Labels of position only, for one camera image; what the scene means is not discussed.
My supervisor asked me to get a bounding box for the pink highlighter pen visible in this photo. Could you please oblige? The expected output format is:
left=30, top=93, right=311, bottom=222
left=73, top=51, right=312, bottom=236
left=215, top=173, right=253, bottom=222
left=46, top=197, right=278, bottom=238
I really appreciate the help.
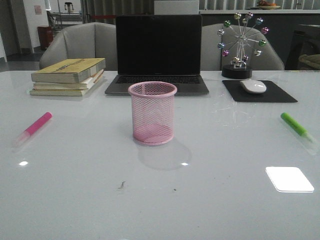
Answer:
left=12, top=112, right=52, bottom=148

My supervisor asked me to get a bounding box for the green highlighter pen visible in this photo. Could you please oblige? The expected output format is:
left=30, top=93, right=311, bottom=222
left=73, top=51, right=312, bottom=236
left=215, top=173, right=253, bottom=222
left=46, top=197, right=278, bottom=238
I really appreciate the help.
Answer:
left=280, top=112, right=317, bottom=144

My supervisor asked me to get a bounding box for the pink mesh pen holder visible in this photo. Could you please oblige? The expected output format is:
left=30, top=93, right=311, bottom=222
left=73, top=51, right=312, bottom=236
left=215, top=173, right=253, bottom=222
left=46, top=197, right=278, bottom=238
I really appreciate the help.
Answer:
left=128, top=81, right=177, bottom=146

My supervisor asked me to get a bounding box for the grey open laptop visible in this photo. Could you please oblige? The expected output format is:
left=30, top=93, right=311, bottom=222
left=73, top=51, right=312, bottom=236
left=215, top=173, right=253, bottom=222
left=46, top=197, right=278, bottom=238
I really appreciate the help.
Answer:
left=105, top=14, right=209, bottom=96

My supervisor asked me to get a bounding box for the middle cream book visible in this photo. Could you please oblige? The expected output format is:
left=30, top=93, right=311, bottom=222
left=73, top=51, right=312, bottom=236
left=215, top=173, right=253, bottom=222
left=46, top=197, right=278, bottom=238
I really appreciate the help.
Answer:
left=33, top=70, right=104, bottom=90

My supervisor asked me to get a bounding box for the ferris wheel desk ornament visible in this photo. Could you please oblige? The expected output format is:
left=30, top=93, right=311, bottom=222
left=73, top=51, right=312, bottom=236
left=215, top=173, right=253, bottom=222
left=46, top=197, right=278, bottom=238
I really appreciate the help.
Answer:
left=216, top=11, right=267, bottom=79

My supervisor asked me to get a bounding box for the grey right chair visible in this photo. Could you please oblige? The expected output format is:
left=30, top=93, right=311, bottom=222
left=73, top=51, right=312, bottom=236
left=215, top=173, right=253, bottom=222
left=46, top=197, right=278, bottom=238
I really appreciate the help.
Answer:
left=200, top=23, right=285, bottom=71

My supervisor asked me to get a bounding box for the grey chair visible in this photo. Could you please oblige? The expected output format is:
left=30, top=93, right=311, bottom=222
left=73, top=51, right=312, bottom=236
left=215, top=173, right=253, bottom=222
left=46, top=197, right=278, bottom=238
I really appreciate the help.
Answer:
left=200, top=23, right=285, bottom=71
left=39, top=22, right=118, bottom=71

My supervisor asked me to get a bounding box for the white computer mouse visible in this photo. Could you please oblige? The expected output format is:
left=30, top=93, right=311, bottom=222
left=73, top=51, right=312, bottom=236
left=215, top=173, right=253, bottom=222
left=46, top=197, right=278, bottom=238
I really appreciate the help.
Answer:
left=239, top=79, right=267, bottom=94

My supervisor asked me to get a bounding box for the grey left chair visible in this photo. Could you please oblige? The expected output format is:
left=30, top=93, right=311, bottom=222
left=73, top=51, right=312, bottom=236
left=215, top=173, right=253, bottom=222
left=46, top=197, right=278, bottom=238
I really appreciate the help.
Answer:
left=39, top=22, right=118, bottom=71

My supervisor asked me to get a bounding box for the top yellow book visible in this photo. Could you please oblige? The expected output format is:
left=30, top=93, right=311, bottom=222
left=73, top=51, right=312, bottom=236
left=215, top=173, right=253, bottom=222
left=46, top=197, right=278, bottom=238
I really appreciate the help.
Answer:
left=31, top=58, right=106, bottom=84

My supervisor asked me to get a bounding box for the black mouse pad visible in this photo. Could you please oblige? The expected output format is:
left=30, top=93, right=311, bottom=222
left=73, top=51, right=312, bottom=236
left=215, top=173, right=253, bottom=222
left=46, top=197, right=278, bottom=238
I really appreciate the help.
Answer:
left=222, top=80, right=298, bottom=103

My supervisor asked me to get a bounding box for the bottom pale book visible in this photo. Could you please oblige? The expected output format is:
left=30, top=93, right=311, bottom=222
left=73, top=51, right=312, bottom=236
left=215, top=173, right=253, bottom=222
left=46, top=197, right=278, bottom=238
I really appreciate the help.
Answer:
left=29, top=77, right=102, bottom=97

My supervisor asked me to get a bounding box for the red trash bin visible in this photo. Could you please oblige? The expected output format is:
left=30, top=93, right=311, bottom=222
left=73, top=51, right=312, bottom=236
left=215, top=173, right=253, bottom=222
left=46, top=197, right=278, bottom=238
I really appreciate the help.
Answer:
left=37, top=26, right=53, bottom=50

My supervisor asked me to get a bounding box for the fruit bowl on counter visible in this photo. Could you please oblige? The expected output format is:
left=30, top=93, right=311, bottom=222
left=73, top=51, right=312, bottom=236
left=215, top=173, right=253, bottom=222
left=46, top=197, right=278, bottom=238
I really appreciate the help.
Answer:
left=257, top=0, right=281, bottom=10

